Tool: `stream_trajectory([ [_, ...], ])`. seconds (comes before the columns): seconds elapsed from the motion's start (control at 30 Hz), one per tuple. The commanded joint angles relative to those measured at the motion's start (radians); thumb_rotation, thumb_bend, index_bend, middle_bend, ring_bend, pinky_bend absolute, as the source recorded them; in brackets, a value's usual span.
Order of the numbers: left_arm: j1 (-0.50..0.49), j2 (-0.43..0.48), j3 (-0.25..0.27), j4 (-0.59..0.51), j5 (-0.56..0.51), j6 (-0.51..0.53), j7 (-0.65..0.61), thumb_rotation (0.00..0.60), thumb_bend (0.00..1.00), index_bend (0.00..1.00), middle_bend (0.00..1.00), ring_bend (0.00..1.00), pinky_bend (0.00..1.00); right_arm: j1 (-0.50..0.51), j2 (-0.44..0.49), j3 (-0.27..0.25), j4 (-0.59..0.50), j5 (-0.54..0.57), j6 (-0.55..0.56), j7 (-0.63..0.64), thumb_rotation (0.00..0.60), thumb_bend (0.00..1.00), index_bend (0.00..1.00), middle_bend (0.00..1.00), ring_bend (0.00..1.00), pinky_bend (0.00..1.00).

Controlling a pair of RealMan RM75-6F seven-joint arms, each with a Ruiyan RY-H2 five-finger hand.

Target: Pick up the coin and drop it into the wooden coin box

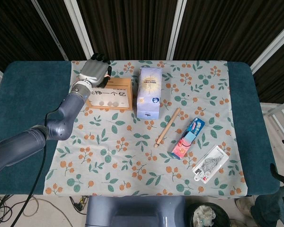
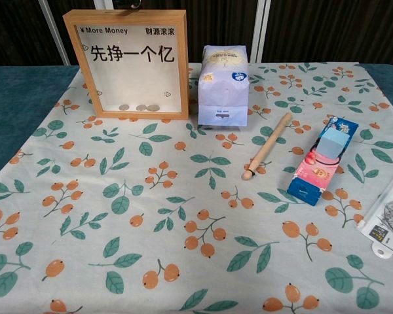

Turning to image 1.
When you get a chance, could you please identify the lavender paper food bag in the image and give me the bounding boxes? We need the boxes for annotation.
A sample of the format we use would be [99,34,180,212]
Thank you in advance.
[136,66,163,119]

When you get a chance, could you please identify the light blue cube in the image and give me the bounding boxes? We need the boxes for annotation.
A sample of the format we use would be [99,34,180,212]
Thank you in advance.
[184,131,197,144]

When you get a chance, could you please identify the tangled floor cables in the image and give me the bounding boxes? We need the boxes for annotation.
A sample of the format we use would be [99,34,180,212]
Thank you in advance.
[0,195,41,227]

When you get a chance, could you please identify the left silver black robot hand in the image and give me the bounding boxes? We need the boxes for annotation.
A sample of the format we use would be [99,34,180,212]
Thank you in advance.
[78,53,113,88]

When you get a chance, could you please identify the floral leaf berry tablecloth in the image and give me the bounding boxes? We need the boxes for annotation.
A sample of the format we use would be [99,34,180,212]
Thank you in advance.
[44,60,249,197]

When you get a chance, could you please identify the white metal rack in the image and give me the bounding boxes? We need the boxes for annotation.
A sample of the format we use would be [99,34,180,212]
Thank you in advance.
[260,98,284,118]

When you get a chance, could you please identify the beige shoe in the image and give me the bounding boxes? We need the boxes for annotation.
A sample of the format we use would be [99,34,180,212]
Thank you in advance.
[235,198,254,216]

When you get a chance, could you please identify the dark pleated curtain panel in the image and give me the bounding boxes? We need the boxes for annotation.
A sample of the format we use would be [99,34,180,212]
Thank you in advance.
[37,0,88,61]
[174,0,284,62]
[77,0,179,60]

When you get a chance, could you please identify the wooden stick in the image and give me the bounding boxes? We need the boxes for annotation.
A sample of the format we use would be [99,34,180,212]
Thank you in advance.
[155,107,181,149]

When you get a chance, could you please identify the clear plastic scourer packet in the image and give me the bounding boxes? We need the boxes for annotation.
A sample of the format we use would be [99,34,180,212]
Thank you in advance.
[191,145,229,183]

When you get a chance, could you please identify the thin white frame post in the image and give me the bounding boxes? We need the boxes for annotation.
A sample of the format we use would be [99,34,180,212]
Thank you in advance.
[31,0,70,61]

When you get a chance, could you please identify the blue jeans leg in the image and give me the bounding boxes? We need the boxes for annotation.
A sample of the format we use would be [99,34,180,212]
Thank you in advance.
[250,195,284,227]

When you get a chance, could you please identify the blue and pink carton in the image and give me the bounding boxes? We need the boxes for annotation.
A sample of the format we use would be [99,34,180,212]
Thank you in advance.
[172,117,206,160]

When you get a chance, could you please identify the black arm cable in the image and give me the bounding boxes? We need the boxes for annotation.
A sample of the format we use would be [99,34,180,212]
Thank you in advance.
[9,111,62,227]

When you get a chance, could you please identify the thick white frame post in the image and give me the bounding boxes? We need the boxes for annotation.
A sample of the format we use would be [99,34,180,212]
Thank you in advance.
[63,0,95,56]
[166,0,188,61]
[249,22,284,74]

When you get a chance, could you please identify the wooden frame money box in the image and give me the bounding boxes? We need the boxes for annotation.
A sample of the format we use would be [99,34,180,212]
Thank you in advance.
[86,77,134,112]

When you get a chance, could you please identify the black elastic band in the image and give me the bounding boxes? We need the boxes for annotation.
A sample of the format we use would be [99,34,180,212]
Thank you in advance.
[181,134,196,148]

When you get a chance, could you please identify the black trash bin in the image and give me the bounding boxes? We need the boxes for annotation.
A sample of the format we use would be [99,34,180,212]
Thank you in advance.
[186,202,231,227]

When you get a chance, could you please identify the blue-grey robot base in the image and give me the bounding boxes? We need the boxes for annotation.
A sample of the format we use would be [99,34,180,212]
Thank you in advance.
[85,195,187,227]

